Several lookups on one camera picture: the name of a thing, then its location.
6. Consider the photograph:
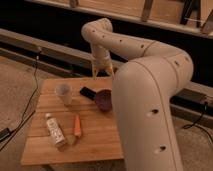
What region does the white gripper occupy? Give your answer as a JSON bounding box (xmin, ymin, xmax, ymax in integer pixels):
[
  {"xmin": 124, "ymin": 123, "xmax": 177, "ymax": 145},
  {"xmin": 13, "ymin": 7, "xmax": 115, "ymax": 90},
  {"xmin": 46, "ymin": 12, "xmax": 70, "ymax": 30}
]
[{"xmin": 92, "ymin": 50, "xmax": 114, "ymax": 78}]

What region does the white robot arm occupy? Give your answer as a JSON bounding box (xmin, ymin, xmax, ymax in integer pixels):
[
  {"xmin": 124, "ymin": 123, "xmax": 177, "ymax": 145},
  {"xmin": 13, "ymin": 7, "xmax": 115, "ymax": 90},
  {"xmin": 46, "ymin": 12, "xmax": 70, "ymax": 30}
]
[{"xmin": 81, "ymin": 18, "xmax": 194, "ymax": 171}]

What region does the translucent plastic cup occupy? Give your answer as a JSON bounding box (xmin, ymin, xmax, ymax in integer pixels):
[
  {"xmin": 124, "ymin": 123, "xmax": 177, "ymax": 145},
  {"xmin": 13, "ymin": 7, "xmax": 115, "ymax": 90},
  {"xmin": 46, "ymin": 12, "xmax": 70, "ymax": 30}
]
[{"xmin": 54, "ymin": 84, "xmax": 72, "ymax": 106}]

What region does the orange carrot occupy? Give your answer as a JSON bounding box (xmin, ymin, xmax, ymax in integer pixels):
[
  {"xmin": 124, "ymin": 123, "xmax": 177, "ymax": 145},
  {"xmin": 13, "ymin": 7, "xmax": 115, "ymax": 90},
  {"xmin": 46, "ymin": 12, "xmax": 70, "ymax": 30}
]
[{"xmin": 74, "ymin": 115, "xmax": 82, "ymax": 137}]

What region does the wooden slatted table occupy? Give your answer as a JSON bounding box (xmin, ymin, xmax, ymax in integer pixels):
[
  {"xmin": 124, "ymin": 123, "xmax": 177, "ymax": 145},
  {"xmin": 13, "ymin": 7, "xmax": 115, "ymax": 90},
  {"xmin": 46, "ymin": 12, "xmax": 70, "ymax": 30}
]
[{"xmin": 21, "ymin": 77, "xmax": 123, "ymax": 165}]

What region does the white labelled bottle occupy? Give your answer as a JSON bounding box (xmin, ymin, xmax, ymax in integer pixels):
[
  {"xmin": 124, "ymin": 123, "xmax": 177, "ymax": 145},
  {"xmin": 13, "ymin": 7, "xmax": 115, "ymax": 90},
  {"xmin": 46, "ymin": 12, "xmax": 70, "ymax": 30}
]
[{"xmin": 45, "ymin": 113, "xmax": 66, "ymax": 148}]

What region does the purple bowl with handle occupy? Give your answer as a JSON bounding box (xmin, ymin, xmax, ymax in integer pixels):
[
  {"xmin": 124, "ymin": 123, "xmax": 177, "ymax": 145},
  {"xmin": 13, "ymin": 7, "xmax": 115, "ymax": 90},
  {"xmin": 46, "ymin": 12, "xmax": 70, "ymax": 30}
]
[{"xmin": 80, "ymin": 87, "xmax": 112, "ymax": 112}]

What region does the black cable on floor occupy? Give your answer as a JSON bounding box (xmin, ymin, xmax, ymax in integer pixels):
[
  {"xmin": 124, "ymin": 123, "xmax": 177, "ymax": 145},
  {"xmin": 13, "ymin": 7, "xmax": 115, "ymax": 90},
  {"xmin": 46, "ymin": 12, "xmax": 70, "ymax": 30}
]
[{"xmin": 0, "ymin": 51, "xmax": 42, "ymax": 152}]

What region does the black cable at right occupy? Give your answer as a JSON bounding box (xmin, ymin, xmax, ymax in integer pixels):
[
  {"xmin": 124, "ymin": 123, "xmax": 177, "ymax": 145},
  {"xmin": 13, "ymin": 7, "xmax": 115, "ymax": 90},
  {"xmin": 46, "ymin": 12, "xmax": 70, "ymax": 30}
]
[{"xmin": 181, "ymin": 99, "xmax": 213, "ymax": 141}]

